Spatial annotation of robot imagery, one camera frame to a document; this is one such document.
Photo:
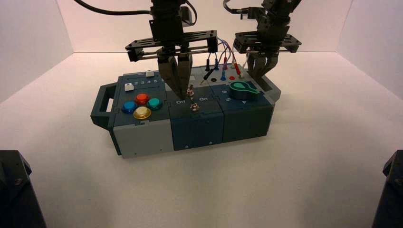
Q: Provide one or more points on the white slider key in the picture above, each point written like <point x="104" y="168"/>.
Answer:
<point x="150" y="73"/>
<point x="128" y="87"/>

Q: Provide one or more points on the metal toggle switch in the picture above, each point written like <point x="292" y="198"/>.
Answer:
<point x="190" y="92"/>
<point x="194" y="107"/>

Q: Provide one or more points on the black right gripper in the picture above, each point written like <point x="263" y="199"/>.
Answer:
<point x="270" y="37"/>

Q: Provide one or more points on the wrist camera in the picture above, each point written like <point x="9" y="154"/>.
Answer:
<point x="187" y="15"/>
<point x="253" y="13"/>

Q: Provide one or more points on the blue grey control box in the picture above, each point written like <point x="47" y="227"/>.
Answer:
<point x="195" y="126"/>

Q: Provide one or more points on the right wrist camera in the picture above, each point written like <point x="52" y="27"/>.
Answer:
<point x="253" y="13"/>

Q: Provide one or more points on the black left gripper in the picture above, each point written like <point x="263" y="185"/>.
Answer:
<point x="167" y="31"/>

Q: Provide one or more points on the green rotary knob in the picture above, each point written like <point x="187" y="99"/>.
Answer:
<point x="244" y="89"/>

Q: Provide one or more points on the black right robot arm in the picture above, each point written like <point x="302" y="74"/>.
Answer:
<point x="283" y="4"/>

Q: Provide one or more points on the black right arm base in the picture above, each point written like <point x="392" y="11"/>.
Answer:
<point x="390" y="195"/>

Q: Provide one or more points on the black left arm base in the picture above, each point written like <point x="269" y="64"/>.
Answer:
<point x="15" y="195"/>

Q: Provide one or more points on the yellow push button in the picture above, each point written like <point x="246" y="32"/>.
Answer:
<point x="142" y="113"/>

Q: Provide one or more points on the teal push button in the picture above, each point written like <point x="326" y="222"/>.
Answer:
<point x="154" y="103"/>

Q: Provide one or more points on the blue push button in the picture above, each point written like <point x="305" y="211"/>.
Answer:
<point x="129" y="107"/>

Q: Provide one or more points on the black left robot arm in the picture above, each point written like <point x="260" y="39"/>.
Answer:
<point x="167" y="6"/>

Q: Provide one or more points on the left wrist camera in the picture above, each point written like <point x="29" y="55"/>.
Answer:
<point x="187" y="15"/>

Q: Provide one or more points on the orange push button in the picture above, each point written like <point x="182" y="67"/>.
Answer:
<point x="142" y="98"/>

